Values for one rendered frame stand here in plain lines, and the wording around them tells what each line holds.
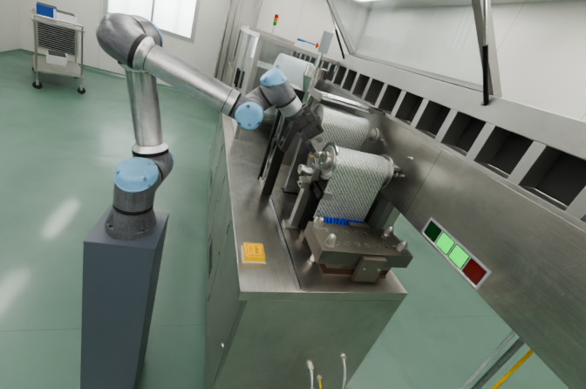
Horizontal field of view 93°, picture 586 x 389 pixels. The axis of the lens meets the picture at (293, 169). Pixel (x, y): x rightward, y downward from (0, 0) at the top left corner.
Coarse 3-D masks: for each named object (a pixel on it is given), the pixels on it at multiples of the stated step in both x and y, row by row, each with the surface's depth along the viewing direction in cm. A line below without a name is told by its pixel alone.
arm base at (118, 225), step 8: (112, 208) 88; (152, 208) 93; (112, 216) 88; (120, 216) 87; (128, 216) 87; (136, 216) 88; (144, 216) 90; (152, 216) 93; (112, 224) 89; (120, 224) 87; (128, 224) 87; (136, 224) 89; (144, 224) 91; (152, 224) 94; (112, 232) 87; (120, 232) 87; (128, 232) 88; (136, 232) 89; (144, 232) 91; (152, 232) 95; (128, 240) 89
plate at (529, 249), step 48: (384, 144) 129; (432, 144) 105; (384, 192) 125; (432, 192) 101; (480, 192) 85; (480, 240) 82; (528, 240) 71; (576, 240) 63; (480, 288) 80; (528, 288) 70; (576, 288) 62; (528, 336) 68; (576, 336) 60; (576, 384) 59
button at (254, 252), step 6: (246, 246) 100; (252, 246) 101; (258, 246) 102; (246, 252) 97; (252, 252) 98; (258, 252) 99; (246, 258) 96; (252, 258) 97; (258, 258) 97; (264, 258) 98
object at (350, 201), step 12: (336, 180) 106; (336, 192) 109; (348, 192) 111; (360, 192) 112; (372, 192) 114; (324, 204) 111; (336, 204) 112; (348, 204) 114; (360, 204) 115; (336, 216) 115; (348, 216) 117; (360, 216) 119
